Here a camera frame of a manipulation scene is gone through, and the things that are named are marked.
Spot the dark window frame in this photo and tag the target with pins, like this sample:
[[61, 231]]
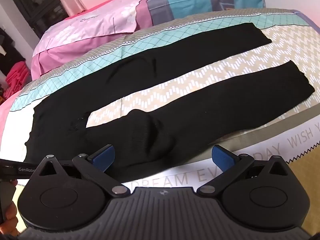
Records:
[[32, 2]]

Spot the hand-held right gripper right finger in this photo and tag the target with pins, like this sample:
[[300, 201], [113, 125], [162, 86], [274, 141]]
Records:
[[222, 156]]

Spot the black pants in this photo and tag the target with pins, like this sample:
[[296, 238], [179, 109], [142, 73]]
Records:
[[175, 55]]

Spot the coral pink bed sheet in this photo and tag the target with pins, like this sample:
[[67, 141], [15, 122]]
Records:
[[6, 112]]

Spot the blue grey striped bedding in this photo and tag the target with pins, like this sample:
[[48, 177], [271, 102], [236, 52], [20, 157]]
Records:
[[187, 0]]

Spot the pink pillow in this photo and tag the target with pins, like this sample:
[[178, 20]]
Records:
[[87, 30]]

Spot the person's left hand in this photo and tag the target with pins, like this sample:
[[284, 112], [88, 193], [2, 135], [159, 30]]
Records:
[[11, 216]]

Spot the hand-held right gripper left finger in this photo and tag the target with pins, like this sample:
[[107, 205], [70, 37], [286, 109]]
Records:
[[104, 156]]

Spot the stack of red clothes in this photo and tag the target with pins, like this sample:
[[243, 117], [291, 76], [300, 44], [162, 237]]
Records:
[[17, 80]]

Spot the dark hanging clothes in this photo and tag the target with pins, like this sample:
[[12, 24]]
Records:
[[8, 55]]

